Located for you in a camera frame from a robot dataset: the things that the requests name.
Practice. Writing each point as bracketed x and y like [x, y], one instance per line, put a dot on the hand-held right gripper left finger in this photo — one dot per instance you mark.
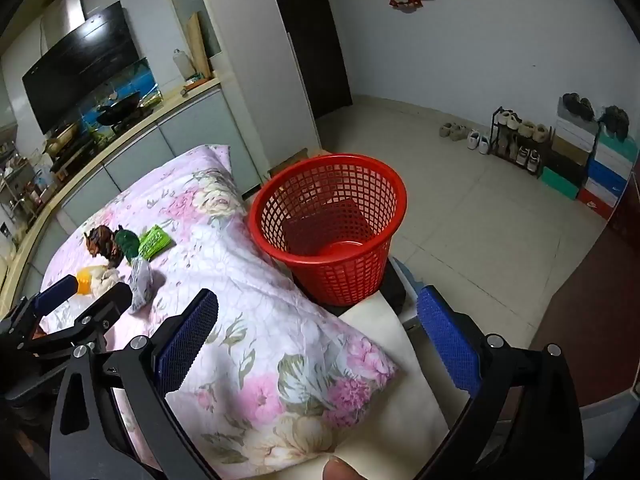
[187, 340]

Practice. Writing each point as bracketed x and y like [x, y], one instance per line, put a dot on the cardboard box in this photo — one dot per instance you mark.
[295, 160]

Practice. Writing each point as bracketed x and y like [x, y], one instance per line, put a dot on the black and orange cloth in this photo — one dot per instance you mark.
[100, 242]

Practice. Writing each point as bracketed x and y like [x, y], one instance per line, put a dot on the person's right hand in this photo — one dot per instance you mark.
[344, 471]

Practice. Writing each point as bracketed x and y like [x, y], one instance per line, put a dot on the metal spice rack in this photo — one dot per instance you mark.
[17, 190]

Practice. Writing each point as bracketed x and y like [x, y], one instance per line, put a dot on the light green packet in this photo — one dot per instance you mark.
[154, 242]

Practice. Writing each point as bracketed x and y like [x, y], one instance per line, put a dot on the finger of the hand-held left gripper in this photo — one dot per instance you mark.
[102, 307]
[57, 290]

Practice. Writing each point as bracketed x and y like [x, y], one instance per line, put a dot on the kitchen counter with grey cabinets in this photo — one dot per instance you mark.
[190, 125]

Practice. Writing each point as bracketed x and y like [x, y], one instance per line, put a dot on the black wok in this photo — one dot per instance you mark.
[117, 110]

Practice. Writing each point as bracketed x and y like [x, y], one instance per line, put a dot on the beige frying pan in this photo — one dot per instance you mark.
[62, 137]

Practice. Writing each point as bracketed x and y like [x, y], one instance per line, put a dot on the small orange green utensil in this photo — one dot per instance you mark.
[195, 83]

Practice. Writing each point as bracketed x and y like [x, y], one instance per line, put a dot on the black range hood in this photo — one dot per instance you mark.
[75, 70]

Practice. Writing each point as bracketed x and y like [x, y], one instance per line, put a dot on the pink floral quilt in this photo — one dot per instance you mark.
[260, 310]

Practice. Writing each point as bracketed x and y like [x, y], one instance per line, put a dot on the dark brown furniture panel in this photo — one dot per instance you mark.
[590, 310]

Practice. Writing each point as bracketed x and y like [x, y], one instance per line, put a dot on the beige slipper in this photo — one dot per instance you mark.
[459, 133]
[446, 130]

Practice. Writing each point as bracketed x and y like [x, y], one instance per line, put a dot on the dark green bag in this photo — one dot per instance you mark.
[129, 242]

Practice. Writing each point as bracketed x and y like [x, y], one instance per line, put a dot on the red plastic mesh basket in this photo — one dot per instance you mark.
[330, 280]

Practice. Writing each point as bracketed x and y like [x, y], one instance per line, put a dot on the white sneaker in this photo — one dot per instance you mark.
[473, 140]
[484, 144]

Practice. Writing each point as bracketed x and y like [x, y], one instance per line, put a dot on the stack of shoe boxes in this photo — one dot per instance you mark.
[607, 180]

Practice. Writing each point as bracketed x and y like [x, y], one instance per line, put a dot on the black induction cooker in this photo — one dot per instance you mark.
[75, 155]

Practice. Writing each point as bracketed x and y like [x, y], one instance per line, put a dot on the pair of dark shoes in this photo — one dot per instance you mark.
[615, 121]
[579, 106]

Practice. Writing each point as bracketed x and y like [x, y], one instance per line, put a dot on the dark door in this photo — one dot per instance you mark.
[310, 35]

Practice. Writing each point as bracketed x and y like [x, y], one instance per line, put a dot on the wooden cutting board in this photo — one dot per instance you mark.
[197, 45]

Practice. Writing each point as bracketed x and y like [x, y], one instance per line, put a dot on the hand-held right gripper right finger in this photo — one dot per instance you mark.
[447, 340]

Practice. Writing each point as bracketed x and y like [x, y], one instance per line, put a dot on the yellow foam net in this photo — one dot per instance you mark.
[86, 280]

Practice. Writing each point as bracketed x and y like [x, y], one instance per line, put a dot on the white plastic bottle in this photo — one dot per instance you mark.
[181, 65]

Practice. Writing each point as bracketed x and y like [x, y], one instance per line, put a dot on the group of assorted shoes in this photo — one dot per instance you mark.
[525, 127]

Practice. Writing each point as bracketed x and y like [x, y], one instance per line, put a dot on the black shoe rack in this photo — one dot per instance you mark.
[495, 135]

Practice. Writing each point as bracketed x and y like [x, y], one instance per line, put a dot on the grey plastic bag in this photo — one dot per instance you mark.
[141, 282]

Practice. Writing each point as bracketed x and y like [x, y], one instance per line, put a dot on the white mesh cloth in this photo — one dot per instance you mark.
[107, 280]

